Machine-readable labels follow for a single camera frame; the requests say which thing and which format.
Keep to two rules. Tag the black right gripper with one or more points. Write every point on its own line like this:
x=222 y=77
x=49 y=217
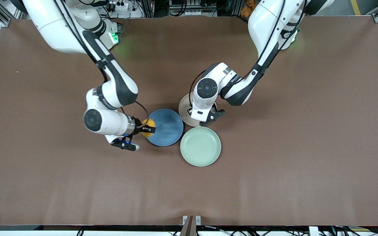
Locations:
x=138 y=126

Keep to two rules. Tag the yellow lemon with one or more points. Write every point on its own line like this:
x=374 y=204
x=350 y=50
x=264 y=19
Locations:
x=150 y=123

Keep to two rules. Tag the metal camera stand post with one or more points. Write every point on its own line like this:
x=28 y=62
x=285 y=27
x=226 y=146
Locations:
x=191 y=226

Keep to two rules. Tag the brown table cover mat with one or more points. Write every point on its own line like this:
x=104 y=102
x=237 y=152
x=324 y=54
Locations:
x=77 y=180

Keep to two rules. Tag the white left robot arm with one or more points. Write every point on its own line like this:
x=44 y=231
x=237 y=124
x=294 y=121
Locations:
x=267 y=23

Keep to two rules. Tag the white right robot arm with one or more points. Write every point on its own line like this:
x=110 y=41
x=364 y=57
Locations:
x=61 y=29

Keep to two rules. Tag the beige round plate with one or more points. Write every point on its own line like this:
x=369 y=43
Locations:
x=185 y=114

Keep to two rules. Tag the white power strip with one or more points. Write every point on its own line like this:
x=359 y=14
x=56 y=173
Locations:
x=123 y=6

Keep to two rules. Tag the blue round plate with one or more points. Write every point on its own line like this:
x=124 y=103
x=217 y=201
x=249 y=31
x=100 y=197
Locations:
x=167 y=127

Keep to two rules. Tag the pale green round plate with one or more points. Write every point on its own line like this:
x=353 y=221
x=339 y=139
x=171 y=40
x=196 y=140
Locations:
x=200 y=146

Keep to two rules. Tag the bag of oranges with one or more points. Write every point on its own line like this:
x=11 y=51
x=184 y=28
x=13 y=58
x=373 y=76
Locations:
x=246 y=9

